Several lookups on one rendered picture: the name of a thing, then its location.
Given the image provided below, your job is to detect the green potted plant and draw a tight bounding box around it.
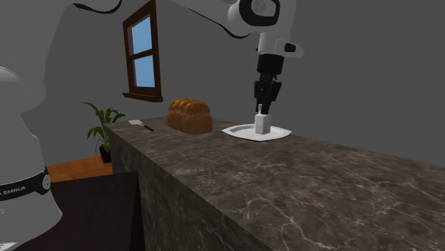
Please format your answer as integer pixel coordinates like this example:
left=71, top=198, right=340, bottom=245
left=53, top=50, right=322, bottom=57
left=81, top=101, right=127, bottom=164

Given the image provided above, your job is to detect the white square bottle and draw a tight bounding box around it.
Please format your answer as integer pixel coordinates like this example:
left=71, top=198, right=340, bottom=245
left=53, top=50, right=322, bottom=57
left=254, top=103, right=272, bottom=135

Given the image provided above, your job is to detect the white spatula with black handle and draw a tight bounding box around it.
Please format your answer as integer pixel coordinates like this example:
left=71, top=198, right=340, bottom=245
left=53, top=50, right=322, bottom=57
left=128, top=119, right=155, bottom=133

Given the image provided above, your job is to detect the white plate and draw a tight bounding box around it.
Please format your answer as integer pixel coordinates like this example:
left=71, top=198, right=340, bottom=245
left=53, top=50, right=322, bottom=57
left=221, top=123, right=292, bottom=143

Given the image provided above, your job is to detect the brown bread loaf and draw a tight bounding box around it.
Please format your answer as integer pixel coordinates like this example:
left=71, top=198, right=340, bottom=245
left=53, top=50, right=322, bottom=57
left=166, top=98, right=214, bottom=135

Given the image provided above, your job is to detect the brown framed window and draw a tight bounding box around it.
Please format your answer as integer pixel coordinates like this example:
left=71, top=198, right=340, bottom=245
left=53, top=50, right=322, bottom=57
left=121, top=0, right=164, bottom=103

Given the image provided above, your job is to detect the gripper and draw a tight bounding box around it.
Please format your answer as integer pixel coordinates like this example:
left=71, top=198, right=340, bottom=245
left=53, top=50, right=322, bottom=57
left=253, top=53, right=285, bottom=116

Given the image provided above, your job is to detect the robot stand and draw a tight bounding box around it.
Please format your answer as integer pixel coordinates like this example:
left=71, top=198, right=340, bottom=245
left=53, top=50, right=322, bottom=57
left=13, top=170, right=146, bottom=251

